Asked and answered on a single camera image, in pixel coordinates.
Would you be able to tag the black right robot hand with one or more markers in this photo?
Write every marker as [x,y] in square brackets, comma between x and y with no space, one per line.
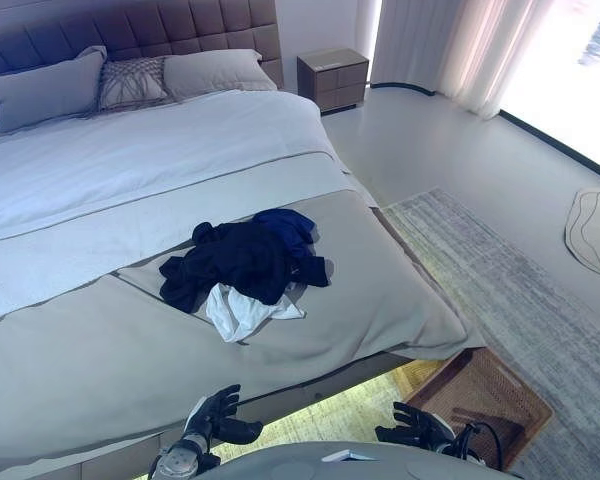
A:
[425,430]

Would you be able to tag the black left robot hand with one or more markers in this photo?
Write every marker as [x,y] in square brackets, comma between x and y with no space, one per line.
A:
[215,415]

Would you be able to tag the white garment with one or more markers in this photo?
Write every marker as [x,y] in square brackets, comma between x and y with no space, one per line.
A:
[240,315]

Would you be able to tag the black garment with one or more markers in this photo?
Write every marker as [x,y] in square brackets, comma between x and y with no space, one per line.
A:
[240,265]

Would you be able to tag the brown wicker basket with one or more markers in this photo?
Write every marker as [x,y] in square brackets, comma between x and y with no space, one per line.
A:
[480,395]

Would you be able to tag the brown bed base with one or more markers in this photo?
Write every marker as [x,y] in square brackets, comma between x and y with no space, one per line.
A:
[120,470]

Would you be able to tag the bed with grey cover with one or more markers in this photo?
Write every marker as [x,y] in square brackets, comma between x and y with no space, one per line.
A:
[355,300]

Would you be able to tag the grey robot torso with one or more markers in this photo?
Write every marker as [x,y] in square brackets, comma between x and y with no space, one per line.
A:
[290,465]

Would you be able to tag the grey striped area rug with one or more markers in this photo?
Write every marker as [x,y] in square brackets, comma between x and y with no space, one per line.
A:
[505,280]

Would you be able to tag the small oval outlined rug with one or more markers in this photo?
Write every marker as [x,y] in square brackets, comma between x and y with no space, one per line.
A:
[597,235]

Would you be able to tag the white duvet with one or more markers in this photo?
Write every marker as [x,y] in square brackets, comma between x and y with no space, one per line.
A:
[155,150]

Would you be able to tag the beige pillow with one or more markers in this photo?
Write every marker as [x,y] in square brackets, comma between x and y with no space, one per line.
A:
[215,72]

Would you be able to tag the patterned decorative cushion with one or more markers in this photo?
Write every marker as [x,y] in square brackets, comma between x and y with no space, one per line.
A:
[130,82]

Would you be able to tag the brown wooden nightstand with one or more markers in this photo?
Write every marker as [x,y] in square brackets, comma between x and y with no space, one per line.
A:
[337,82]

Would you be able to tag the large grey pillow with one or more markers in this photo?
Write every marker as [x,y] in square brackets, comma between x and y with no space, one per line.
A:
[40,90]

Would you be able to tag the sheer white curtain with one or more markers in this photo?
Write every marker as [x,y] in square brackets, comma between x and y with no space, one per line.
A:
[455,45]

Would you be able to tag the black window floor rail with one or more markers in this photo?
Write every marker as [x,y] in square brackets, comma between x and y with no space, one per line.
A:
[555,142]

